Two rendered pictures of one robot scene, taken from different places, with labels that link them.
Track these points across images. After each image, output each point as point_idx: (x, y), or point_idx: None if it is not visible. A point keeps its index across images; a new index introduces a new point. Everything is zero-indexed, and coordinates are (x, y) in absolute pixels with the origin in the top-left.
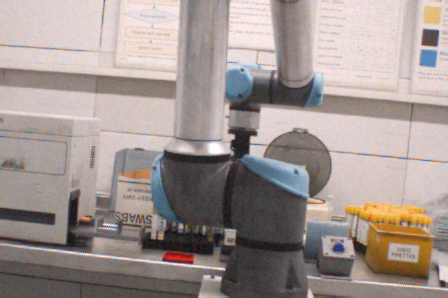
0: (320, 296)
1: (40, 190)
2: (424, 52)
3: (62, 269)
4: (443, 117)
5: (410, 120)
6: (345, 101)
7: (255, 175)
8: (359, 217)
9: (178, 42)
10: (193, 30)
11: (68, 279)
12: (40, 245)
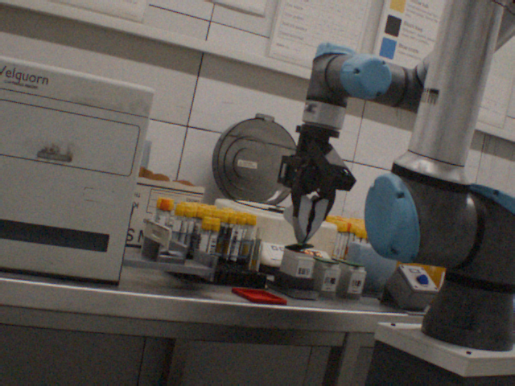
0: None
1: (92, 198)
2: (385, 41)
3: (114, 318)
4: (391, 117)
5: (361, 117)
6: (301, 84)
7: (504, 210)
8: (357, 236)
9: (452, 43)
10: (480, 36)
11: (121, 333)
12: (86, 283)
